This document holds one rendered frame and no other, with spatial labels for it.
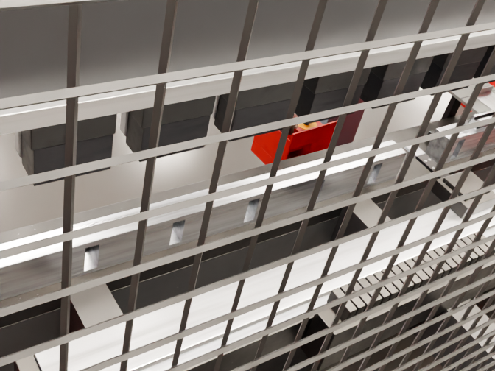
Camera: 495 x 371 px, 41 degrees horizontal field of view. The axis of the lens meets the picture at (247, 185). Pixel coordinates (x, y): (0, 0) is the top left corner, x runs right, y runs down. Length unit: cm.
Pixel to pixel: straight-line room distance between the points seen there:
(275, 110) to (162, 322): 48
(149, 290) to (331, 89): 60
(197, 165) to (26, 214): 82
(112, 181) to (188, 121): 175
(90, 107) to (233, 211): 74
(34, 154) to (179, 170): 197
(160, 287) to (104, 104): 76
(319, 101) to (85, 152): 53
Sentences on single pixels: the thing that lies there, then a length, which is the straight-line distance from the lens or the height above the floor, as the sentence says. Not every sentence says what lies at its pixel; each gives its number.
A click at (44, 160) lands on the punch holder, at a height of 122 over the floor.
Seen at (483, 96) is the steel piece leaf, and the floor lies 100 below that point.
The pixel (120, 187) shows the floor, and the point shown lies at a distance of 297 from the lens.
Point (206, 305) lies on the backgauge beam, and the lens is 128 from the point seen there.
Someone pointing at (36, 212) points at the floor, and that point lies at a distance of 284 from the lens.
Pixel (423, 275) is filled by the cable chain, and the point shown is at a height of 104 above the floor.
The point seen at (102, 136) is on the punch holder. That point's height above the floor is 124.
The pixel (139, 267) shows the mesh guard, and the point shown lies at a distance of 23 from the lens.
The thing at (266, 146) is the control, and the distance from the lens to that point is 212.
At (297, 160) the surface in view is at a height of 87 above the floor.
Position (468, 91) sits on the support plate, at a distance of 220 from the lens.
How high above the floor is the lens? 197
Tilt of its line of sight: 40 degrees down
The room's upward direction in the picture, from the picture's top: 15 degrees clockwise
